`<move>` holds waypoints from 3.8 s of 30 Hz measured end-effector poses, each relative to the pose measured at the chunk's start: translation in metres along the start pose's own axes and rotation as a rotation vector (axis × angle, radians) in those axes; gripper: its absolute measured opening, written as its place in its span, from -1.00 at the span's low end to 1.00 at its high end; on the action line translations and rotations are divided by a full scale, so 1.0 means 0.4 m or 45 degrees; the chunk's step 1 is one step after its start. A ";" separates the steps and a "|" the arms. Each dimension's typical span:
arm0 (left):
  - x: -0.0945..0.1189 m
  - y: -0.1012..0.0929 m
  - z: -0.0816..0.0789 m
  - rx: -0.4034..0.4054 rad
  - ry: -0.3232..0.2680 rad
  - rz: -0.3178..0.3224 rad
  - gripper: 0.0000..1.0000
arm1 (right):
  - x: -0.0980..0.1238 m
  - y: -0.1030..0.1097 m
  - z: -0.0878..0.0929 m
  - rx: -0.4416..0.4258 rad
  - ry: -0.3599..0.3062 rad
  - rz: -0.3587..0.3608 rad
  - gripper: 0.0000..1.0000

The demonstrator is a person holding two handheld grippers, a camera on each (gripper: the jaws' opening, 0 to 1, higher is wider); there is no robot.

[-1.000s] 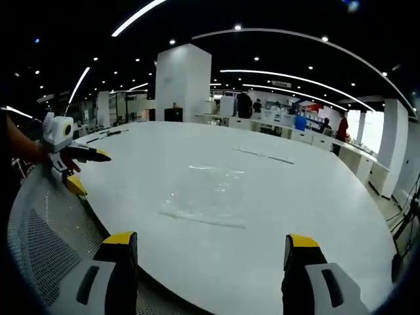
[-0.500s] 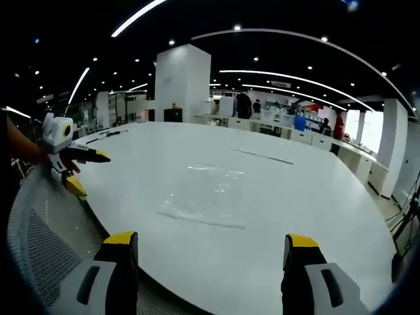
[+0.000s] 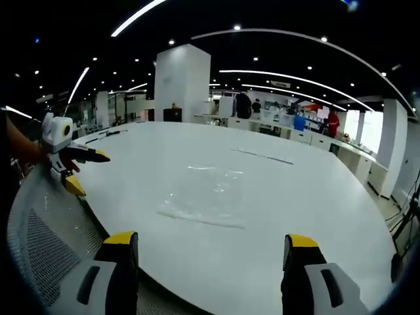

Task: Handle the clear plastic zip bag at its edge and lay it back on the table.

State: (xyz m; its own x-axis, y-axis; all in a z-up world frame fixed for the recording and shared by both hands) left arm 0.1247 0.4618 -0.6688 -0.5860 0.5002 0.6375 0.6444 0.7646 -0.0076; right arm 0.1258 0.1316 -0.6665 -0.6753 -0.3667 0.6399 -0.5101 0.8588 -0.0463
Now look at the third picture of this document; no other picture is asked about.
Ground clear food packaging bag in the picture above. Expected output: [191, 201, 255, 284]
[156, 165, 247, 230]

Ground white slim pillar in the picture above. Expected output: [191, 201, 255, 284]
[377, 98, 408, 199]

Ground black cabinet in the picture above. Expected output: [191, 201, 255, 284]
[163, 108, 183, 123]

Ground white workbench row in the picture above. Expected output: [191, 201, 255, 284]
[194, 113, 390, 198]

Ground black cable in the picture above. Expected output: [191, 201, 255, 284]
[85, 129, 129, 144]

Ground grey mesh chair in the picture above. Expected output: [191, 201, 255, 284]
[7, 163, 211, 315]

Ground white square pillar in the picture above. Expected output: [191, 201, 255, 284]
[154, 43, 211, 123]

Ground black floor cables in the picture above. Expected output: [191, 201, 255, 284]
[385, 170, 420, 283]

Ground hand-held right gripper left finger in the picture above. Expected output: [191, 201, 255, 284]
[53, 231, 140, 315]

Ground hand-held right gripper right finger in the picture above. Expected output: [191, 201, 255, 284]
[280, 233, 370, 315]

